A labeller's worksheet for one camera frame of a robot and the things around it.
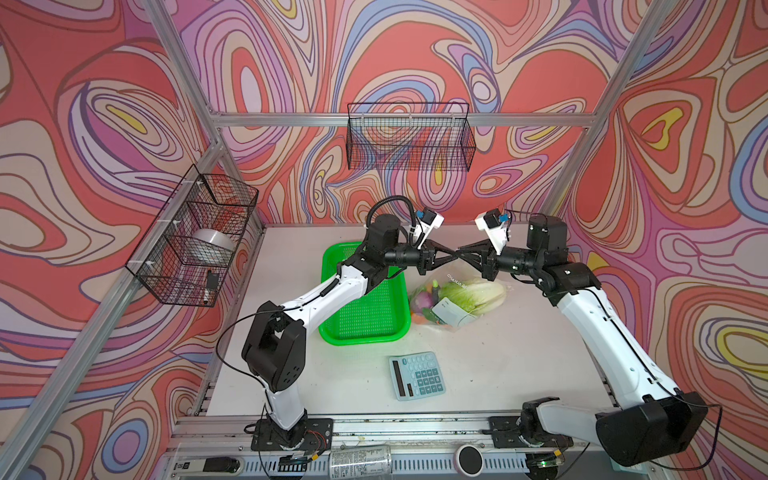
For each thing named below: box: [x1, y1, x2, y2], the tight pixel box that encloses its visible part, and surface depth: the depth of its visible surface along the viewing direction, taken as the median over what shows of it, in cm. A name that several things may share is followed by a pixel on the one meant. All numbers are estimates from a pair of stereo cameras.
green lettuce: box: [438, 282, 506, 316], surface depth 80 cm
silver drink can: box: [328, 445, 393, 480], surface depth 66 cm
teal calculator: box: [389, 351, 446, 401], surface depth 82 cm
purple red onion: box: [412, 291, 433, 314], surface depth 86 cm
